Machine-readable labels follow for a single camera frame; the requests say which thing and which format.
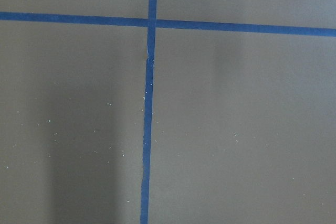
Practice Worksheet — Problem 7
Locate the long blue tape strip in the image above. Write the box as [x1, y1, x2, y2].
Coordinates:
[140, 0, 157, 223]

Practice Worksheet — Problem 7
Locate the crossing blue tape strip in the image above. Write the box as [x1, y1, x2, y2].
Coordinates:
[1, 12, 335, 37]

